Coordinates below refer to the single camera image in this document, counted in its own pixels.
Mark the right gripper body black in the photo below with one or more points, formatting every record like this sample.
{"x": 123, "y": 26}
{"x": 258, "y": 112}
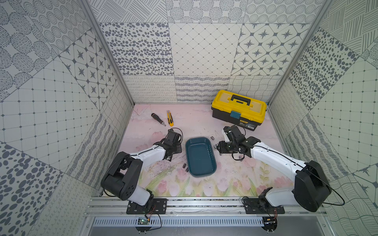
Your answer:
{"x": 229, "y": 147}

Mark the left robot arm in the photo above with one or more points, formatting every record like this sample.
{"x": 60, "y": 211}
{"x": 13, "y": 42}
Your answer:
{"x": 121, "y": 178}

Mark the white slotted cable duct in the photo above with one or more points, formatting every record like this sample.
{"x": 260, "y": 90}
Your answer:
{"x": 180, "y": 221}

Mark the yellow black toolbox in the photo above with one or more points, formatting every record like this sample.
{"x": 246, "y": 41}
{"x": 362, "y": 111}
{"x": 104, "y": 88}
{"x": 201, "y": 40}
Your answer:
{"x": 239, "y": 110}

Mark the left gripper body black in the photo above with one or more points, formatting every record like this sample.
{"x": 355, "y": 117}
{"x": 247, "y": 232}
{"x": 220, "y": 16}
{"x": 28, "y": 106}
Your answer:
{"x": 174, "y": 146}

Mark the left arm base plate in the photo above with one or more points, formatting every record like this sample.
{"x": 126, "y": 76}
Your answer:
{"x": 153, "y": 206}

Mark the aluminium mounting rail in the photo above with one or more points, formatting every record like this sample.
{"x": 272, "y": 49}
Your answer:
{"x": 175, "y": 206}

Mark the right controller board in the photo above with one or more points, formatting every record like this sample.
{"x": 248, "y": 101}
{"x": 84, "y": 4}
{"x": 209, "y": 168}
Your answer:
{"x": 269, "y": 224}

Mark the yellow utility knife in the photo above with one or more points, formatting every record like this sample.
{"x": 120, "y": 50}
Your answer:
{"x": 170, "y": 119}

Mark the left controller board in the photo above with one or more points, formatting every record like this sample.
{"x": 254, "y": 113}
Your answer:
{"x": 143, "y": 225}

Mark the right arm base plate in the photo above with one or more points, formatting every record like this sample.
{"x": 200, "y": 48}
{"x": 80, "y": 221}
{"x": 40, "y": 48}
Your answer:
{"x": 260, "y": 206}

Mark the controller board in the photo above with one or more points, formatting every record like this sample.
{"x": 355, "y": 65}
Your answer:
{"x": 269, "y": 224}
{"x": 143, "y": 225}

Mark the teal plastic storage tray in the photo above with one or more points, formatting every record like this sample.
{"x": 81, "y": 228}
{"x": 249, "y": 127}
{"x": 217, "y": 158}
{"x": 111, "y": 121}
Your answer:
{"x": 200, "y": 157}

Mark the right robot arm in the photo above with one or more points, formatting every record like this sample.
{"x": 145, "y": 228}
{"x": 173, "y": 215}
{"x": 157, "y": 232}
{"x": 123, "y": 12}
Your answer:
{"x": 311, "y": 187}

